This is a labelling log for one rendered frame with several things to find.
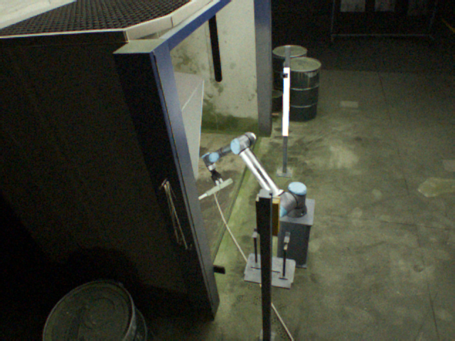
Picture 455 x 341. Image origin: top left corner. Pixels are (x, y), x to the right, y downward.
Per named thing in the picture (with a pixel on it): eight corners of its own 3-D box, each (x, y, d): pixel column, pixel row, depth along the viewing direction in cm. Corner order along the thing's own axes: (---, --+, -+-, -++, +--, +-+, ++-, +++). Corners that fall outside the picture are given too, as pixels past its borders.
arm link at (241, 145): (299, 205, 250) (246, 130, 259) (285, 217, 242) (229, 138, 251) (290, 210, 264) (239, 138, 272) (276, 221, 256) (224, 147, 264)
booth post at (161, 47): (214, 320, 268) (149, 52, 124) (195, 315, 273) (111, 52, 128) (220, 300, 281) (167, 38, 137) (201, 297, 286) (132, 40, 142)
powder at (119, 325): (80, 390, 157) (79, 389, 156) (30, 332, 183) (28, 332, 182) (150, 311, 189) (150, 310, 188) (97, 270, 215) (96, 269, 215)
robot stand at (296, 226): (308, 244, 321) (315, 199, 281) (306, 268, 299) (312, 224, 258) (279, 239, 329) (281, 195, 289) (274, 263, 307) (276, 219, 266)
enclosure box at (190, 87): (145, 209, 306) (135, 100, 226) (167, 171, 350) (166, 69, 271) (178, 218, 302) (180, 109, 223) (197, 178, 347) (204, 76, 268)
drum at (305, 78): (280, 108, 548) (280, 58, 492) (313, 106, 544) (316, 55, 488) (284, 125, 503) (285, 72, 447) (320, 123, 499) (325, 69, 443)
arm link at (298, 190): (309, 201, 266) (311, 185, 255) (296, 212, 258) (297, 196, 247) (295, 192, 276) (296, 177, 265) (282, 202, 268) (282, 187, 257)
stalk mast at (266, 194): (262, 340, 250) (258, 197, 147) (264, 334, 255) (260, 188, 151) (269, 342, 249) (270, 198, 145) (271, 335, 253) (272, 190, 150)
